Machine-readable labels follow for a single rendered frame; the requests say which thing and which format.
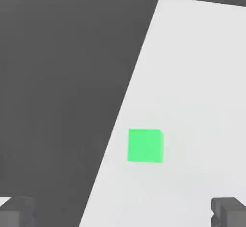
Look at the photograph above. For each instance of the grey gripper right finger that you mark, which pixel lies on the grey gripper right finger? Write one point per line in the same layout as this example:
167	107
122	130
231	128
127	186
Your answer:
228	213

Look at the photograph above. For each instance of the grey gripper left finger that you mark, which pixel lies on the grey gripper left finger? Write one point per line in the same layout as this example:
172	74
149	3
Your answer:
15	213

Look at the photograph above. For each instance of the small green cube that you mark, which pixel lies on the small green cube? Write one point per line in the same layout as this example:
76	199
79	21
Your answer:
145	145

